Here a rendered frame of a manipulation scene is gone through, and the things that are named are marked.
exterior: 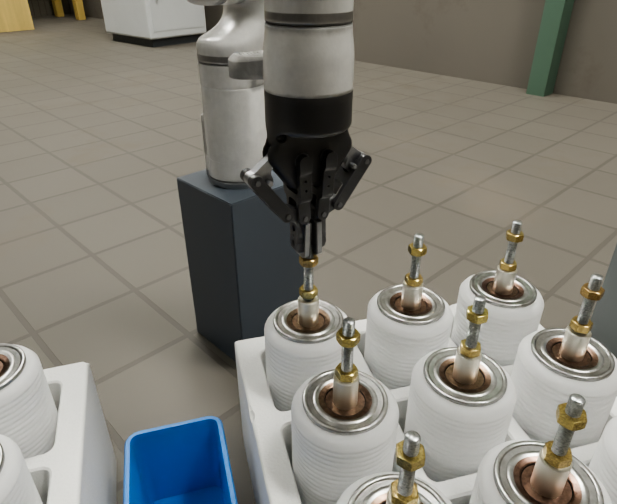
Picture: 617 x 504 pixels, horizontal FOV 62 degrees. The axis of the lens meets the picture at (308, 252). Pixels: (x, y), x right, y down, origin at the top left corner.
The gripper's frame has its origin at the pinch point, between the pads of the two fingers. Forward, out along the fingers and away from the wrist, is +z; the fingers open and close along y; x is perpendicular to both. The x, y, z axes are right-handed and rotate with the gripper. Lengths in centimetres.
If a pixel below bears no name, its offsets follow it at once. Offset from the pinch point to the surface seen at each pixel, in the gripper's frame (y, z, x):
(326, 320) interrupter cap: 1.6, 10.2, -1.3
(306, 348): -2.3, 10.6, -3.8
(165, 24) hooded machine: 91, 21, 382
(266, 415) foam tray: -7.1, 17.5, -3.9
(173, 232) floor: 4, 36, 76
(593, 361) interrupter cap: 20.8, 10.1, -19.5
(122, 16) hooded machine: 66, 17, 411
